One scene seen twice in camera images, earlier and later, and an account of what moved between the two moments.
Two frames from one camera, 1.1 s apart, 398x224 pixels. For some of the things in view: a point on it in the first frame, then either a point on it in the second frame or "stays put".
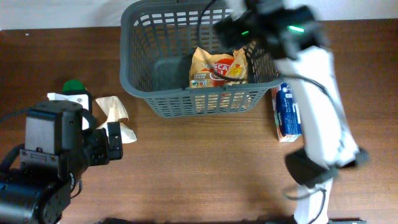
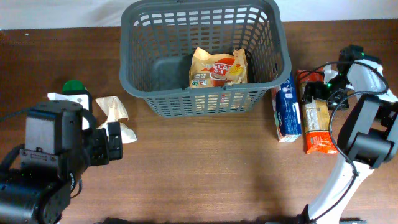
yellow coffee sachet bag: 212,71 stays put
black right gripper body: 249,28 → 337,96
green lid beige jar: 74,87 stays put
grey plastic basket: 157,42 stays put
